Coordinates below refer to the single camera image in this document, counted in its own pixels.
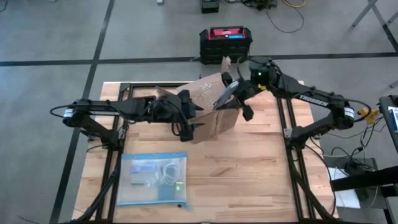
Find yellow floor cable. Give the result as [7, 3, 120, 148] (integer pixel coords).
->
[281, 0, 307, 9]

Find white paper sheet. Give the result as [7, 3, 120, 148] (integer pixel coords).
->
[328, 167, 361, 210]

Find blue card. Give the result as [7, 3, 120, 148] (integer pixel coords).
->
[157, 185, 175, 202]

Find grey side cart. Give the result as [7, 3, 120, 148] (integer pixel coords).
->
[323, 154, 379, 210]

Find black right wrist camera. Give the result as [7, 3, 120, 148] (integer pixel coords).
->
[241, 103, 255, 123]

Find blue white carton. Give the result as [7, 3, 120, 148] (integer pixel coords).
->
[387, 106, 398, 134]

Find black floor cable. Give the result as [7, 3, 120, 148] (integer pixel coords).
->
[266, 6, 305, 34]

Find black floor device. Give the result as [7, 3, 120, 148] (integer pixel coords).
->
[201, 0, 220, 14]

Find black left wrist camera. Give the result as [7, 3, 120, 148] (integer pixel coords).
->
[180, 124, 195, 143]

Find white cable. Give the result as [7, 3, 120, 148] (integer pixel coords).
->
[160, 162, 182, 186]

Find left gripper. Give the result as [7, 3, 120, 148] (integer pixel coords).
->
[151, 89, 206, 129]

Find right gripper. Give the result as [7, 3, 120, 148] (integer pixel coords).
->
[215, 57, 278, 111]

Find clear mesh pouch blue trim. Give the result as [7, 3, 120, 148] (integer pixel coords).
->
[116, 151, 194, 212]

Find black stand beam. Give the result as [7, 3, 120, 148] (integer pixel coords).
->
[330, 166, 398, 192]

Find brown cardboard box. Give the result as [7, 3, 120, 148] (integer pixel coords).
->
[154, 55, 243, 145]

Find small purple blue packet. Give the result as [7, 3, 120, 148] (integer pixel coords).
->
[129, 164, 159, 175]

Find black aluminium table frame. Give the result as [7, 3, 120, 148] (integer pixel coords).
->
[67, 81, 340, 224]

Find black side desk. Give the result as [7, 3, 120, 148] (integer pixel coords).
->
[377, 95, 398, 154]

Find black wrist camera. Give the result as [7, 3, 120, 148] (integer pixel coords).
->
[180, 124, 195, 143]
[241, 103, 255, 123]

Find black power cable bundle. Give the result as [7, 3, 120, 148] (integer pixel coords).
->
[329, 116, 388, 175]

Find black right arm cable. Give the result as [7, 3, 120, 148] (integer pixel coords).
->
[343, 98, 373, 116]

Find tangled floor cable bundle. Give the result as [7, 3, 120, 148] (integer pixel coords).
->
[223, 0, 280, 11]

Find black red power station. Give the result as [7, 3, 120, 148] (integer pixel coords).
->
[198, 26, 254, 65]

